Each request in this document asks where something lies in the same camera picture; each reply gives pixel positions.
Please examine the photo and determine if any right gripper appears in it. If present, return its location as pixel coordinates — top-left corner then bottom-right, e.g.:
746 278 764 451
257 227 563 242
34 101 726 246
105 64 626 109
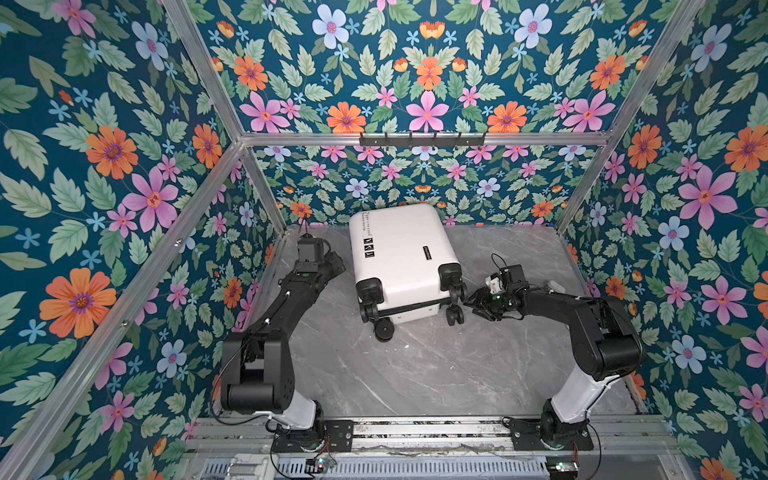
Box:
463 286 513 319

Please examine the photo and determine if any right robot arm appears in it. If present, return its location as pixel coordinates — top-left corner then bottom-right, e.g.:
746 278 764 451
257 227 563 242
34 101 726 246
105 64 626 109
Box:
465 265 645 450

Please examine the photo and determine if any black hook rack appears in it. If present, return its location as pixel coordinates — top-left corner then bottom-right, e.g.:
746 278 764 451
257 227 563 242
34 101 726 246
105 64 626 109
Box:
358 132 486 148

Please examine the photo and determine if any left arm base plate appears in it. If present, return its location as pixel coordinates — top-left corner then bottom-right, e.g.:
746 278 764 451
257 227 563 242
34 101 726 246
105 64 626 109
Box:
272 419 355 454

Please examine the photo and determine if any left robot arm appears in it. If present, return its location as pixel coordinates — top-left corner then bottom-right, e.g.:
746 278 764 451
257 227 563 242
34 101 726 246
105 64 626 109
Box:
217 234 345 431

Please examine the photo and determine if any aluminium mounting rail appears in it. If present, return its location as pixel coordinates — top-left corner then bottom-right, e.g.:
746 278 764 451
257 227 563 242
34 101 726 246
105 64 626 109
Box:
191 415 679 457

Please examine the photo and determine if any white hard-shell suitcase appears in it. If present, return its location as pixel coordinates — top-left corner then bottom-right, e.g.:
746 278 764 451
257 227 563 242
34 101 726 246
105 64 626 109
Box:
349 203 466 343

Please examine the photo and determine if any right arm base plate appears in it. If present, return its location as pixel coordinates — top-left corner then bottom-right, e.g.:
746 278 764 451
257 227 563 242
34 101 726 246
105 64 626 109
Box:
505 413 595 451

